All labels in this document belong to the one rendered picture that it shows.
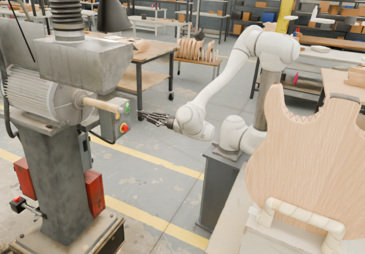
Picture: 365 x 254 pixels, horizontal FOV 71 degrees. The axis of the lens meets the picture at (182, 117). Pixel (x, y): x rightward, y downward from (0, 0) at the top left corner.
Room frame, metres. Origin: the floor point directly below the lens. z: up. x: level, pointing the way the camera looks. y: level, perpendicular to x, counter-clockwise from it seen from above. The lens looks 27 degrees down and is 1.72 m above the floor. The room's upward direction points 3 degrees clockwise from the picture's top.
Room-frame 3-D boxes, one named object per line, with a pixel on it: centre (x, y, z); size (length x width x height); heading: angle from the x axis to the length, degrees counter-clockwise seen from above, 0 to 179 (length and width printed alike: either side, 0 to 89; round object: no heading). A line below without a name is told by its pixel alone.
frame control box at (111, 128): (1.30, 0.46, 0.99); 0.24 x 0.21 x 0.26; 66
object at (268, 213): (0.53, -0.26, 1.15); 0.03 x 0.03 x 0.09
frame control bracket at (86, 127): (1.25, 0.48, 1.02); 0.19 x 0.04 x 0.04; 156
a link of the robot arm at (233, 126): (1.49, -0.35, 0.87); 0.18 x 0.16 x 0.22; 49
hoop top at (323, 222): (0.49, -0.34, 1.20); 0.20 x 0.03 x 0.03; 64
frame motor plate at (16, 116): (1.14, 0.69, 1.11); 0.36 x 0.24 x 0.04; 66
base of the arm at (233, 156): (1.51, -0.32, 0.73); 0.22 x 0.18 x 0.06; 59
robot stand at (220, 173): (1.50, -0.34, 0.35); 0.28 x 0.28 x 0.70; 59
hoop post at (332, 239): (0.46, -0.41, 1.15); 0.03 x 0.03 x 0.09
